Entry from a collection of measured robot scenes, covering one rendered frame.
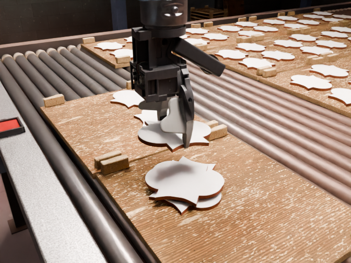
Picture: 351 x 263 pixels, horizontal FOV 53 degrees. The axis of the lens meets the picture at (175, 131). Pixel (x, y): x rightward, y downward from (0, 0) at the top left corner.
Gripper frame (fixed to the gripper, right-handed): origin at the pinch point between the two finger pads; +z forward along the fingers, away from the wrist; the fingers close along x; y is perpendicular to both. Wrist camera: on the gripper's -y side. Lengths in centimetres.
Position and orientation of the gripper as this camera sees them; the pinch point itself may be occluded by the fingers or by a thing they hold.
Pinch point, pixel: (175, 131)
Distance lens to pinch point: 67.0
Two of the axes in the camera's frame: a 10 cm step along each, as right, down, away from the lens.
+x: 4.5, 4.1, -7.9
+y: -8.9, 2.1, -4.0
